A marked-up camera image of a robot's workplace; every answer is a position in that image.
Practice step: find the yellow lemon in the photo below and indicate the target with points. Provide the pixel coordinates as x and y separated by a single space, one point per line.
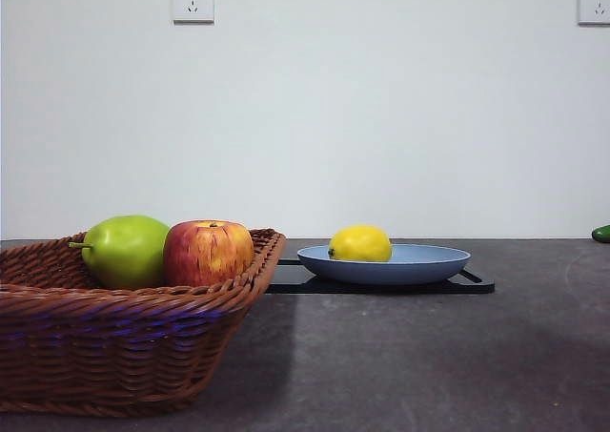
361 243

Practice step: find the blue round plate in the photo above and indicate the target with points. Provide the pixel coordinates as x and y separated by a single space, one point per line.
381 270

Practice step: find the brown wicker basket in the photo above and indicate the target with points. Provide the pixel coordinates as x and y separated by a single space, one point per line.
119 346

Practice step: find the black flat tray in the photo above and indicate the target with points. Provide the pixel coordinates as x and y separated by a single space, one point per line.
290 279

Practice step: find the red apple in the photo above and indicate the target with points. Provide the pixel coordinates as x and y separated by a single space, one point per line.
207 253

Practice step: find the green pear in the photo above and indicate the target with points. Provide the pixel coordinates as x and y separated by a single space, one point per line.
121 251

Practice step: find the dark green vegetable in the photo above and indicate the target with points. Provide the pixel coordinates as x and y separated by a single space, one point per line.
602 233

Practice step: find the white wall socket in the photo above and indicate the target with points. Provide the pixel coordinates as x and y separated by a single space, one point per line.
595 4
193 2

